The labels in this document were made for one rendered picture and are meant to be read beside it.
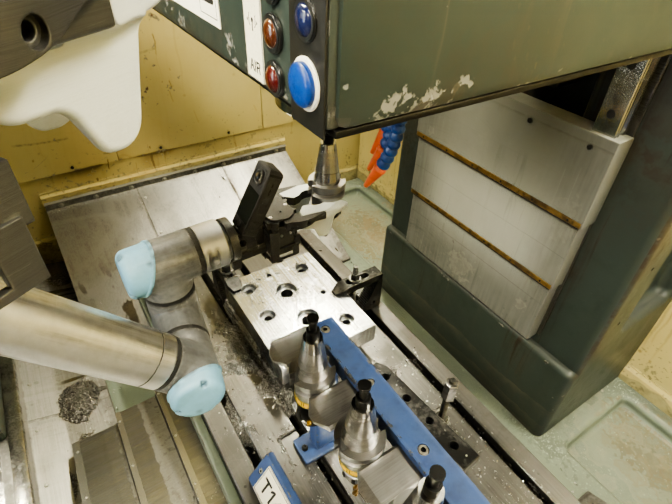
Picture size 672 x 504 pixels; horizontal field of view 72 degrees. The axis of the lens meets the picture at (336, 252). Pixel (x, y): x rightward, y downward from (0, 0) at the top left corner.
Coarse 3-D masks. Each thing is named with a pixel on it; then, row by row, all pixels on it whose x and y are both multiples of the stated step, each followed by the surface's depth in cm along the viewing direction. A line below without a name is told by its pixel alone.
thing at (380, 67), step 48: (240, 0) 36; (288, 0) 30; (336, 0) 27; (384, 0) 28; (432, 0) 29; (480, 0) 32; (528, 0) 34; (576, 0) 37; (624, 0) 41; (240, 48) 39; (288, 48) 32; (336, 48) 28; (384, 48) 29; (432, 48) 32; (480, 48) 34; (528, 48) 37; (576, 48) 41; (624, 48) 45; (288, 96) 34; (336, 96) 30; (384, 96) 32; (432, 96) 34; (480, 96) 38
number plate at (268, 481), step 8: (264, 472) 79; (272, 472) 78; (264, 480) 79; (272, 480) 78; (256, 488) 79; (264, 488) 78; (272, 488) 77; (280, 488) 76; (264, 496) 78; (272, 496) 77; (280, 496) 76
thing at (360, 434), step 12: (372, 408) 50; (348, 420) 52; (360, 420) 51; (372, 420) 51; (348, 432) 53; (360, 432) 52; (372, 432) 52; (348, 444) 54; (360, 444) 53; (372, 444) 53
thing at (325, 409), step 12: (336, 384) 62; (348, 384) 62; (312, 396) 60; (324, 396) 60; (336, 396) 60; (348, 396) 60; (312, 408) 59; (324, 408) 59; (336, 408) 59; (348, 408) 59; (312, 420) 58; (324, 420) 58; (336, 420) 58
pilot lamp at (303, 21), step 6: (300, 6) 28; (306, 6) 28; (300, 12) 28; (306, 12) 28; (300, 18) 28; (306, 18) 28; (300, 24) 28; (306, 24) 28; (300, 30) 29; (306, 30) 28; (306, 36) 29
